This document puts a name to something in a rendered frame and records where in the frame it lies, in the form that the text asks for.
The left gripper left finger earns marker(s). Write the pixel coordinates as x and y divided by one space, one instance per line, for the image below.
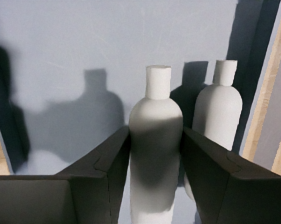
89 191

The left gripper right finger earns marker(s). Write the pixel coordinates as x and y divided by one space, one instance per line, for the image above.
227 188

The grey gas cylinder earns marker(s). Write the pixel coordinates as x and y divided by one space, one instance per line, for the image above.
218 106
155 127

